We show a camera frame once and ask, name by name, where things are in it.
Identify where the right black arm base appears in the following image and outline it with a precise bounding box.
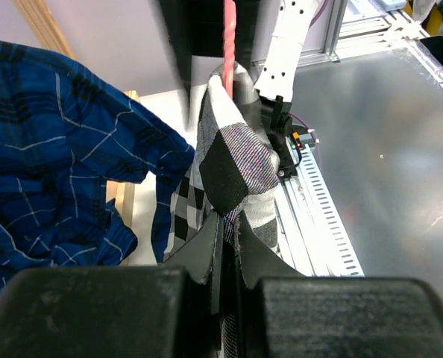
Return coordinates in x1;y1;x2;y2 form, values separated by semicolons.
260;95;301;180

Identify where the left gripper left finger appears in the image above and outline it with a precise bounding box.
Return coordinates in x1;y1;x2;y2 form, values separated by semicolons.
0;213;223;357

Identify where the pink wire hanger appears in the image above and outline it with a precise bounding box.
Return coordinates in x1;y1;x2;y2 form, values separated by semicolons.
222;0;236;99

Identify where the blue plaid shirt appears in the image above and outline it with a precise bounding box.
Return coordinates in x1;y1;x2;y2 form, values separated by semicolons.
0;40;194;293

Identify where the black white checkered shirt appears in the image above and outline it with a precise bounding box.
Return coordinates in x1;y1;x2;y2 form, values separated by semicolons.
163;64;287;357

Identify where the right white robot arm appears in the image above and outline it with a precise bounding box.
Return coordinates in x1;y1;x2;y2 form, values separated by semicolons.
155;1;327;107

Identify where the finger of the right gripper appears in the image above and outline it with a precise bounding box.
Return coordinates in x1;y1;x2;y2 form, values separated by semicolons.
235;0;263;70
155;0;223;128

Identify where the aluminium mounting rail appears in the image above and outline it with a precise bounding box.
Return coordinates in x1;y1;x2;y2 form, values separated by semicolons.
275;183;315;277

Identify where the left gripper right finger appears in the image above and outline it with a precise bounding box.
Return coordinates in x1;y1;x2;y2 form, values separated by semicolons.
236;216;443;357

